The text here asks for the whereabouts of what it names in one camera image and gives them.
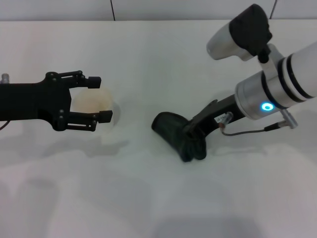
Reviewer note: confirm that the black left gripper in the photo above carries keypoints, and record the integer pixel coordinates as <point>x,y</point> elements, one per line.
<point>32,101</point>

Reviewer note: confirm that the white paper cup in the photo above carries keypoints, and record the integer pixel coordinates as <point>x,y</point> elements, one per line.
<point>99,99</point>

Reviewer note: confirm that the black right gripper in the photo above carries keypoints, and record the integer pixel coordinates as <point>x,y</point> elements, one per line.
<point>223,111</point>

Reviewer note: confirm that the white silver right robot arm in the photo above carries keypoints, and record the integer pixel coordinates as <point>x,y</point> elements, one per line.
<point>284,79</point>

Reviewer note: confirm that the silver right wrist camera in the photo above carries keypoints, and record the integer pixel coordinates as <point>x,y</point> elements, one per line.
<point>247,27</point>

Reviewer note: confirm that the dark blue rag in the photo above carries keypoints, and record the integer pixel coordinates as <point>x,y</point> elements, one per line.
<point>171,131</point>

